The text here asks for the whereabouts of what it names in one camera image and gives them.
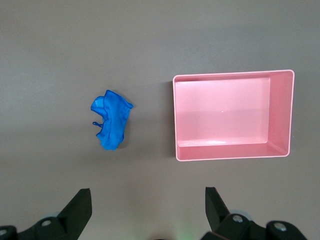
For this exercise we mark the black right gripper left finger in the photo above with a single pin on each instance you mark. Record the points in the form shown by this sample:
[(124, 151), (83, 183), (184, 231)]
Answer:
[(75, 212)]

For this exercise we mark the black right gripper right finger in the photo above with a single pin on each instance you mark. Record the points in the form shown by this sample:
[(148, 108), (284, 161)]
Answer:
[(217, 212)]

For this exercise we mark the blue glove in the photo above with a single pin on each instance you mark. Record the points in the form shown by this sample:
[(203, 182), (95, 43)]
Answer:
[(115, 117)]

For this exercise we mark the pink plastic box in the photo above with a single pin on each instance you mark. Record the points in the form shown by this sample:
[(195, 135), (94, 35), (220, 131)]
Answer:
[(225, 112)]

